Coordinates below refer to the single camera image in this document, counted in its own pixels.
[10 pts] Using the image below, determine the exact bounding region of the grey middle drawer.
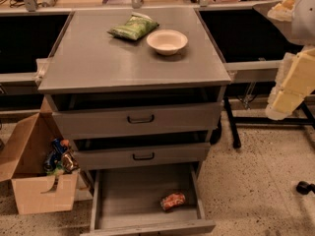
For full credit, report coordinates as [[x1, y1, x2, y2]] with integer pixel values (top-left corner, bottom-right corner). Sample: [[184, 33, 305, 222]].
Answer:
[[75, 143, 210, 170]]

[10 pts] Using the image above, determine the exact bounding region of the grey drawer cabinet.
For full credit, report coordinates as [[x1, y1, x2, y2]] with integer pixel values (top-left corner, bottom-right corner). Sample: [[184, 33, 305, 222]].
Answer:
[[37, 6, 232, 236]]

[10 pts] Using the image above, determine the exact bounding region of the green chip bag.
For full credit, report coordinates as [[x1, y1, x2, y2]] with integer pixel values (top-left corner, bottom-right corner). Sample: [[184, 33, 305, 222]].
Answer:
[[108, 12, 159, 40]]

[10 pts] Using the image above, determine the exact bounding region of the cardboard box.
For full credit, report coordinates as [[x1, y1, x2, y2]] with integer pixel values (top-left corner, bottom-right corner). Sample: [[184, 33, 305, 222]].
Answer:
[[0, 98, 78, 214]]

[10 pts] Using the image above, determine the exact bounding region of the blue can in box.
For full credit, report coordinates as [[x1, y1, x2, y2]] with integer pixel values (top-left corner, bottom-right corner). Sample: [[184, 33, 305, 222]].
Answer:
[[43, 139, 69, 172]]

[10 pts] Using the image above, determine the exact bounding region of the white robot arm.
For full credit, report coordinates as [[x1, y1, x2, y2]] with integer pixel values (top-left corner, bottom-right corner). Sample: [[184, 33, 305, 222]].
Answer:
[[265, 0, 315, 120]]

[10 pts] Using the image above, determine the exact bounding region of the grey top drawer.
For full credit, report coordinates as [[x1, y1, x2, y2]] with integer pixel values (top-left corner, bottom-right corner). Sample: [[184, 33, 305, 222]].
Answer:
[[53, 103, 221, 140]]

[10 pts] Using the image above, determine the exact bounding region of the black caster wheel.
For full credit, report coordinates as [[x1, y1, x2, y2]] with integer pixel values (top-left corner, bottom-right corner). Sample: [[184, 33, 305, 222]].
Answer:
[[296, 181, 315, 195]]

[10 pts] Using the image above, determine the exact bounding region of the white bowl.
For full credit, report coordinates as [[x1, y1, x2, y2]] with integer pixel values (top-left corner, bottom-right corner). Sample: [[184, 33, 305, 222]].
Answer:
[[147, 29, 188, 56]]

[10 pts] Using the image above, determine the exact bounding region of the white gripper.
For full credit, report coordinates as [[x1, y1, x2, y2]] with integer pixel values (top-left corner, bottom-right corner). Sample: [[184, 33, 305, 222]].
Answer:
[[265, 0, 315, 120]]

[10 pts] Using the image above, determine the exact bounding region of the brown snack bag in box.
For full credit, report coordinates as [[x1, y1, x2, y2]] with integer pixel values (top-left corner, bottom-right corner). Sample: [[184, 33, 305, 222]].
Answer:
[[61, 151, 79, 173]]

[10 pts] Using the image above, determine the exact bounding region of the grey side table top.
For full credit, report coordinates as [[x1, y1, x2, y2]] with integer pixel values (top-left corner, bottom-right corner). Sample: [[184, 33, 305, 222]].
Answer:
[[253, 2, 298, 44]]

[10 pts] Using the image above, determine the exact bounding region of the grey bottom drawer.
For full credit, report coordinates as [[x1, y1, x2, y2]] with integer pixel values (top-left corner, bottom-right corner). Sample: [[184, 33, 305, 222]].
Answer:
[[81, 163, 216, 236]]

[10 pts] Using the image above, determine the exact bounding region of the black table frame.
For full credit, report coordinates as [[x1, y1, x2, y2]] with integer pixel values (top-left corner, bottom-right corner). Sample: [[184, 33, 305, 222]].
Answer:
[[223, 96, 315, 148]]

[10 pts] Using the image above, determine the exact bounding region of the red coke can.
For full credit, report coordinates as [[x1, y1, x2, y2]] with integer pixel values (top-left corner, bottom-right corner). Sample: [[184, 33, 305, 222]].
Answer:
[[160, 192, 186, 211]]

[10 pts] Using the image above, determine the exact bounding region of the grey drawer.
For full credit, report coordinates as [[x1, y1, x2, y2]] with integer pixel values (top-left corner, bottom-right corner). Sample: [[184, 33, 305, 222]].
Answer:
[[81, 163, 216, 236], [53, 103, 221, 140], [75, 143, 210, 170]]

